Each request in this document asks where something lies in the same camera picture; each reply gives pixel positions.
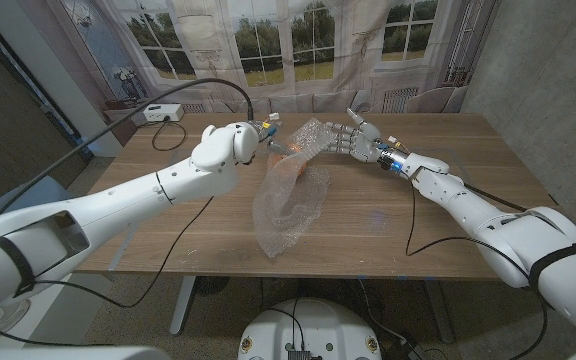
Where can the clear bubble wrap sheet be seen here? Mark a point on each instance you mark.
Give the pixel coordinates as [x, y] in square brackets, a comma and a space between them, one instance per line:
[288, 210]

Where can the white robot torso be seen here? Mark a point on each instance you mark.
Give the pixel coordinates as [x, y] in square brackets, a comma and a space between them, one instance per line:
[313, 330]

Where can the white floor platform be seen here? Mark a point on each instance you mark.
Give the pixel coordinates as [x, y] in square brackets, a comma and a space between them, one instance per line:
[73, 310]

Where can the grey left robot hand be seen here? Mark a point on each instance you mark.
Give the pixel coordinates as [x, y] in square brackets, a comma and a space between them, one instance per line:
[267, 131]

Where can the grey table leg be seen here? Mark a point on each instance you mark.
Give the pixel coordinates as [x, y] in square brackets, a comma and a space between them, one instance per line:
[440, 315]

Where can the white power strip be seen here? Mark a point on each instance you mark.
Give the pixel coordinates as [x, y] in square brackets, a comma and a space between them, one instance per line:
[163, 113]

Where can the white table leg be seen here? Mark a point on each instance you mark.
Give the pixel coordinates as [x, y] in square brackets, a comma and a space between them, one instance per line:
[183, 305]

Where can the black power adapter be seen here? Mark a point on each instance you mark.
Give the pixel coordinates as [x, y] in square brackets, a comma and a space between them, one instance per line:
[410, 350]

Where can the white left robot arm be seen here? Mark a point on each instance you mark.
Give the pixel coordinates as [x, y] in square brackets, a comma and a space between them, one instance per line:
[118, 200]

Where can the grey sneaker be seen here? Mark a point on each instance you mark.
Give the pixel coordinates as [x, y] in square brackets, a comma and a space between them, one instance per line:
[14, 315]

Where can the black round floor object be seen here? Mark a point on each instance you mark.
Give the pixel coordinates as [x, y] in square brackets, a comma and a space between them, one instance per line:
[212, 286]

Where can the blue-grey chair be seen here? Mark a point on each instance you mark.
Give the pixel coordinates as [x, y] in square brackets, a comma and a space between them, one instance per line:
[43, 192]

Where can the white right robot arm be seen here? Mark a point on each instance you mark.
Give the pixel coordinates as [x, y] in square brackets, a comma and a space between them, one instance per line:
[518, 235]

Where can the printed window backdrop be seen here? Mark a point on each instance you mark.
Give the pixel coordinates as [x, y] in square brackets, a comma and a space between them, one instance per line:
[318, 50]

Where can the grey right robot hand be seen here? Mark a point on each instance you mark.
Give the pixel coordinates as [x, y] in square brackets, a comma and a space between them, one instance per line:
[360, 142]

